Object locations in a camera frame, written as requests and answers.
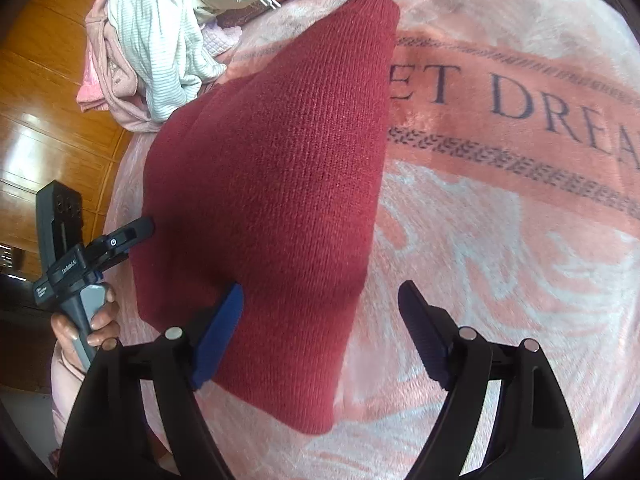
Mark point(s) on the dark furniture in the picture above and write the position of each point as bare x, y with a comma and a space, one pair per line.
12, 280

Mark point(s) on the maroon knit sweater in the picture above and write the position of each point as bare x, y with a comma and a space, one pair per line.
270, 200

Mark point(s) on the white striped garment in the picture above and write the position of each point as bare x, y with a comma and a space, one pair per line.
160, 35

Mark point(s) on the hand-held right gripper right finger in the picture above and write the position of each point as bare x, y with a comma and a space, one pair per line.
425, 335

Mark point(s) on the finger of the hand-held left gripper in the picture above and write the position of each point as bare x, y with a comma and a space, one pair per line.
125, 236

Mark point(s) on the pink printed blanket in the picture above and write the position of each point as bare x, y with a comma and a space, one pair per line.
500, 210

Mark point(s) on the person's left hand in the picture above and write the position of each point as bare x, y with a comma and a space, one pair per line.
102, 325

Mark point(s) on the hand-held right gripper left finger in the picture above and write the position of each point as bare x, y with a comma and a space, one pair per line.
220, 330

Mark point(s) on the person's left forearm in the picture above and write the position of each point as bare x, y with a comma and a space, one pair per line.
67, 400

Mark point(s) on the pale pink garment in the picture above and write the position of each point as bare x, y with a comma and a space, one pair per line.
112, 75

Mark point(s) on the lilac quilted cloth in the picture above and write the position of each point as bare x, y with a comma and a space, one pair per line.
222, 37

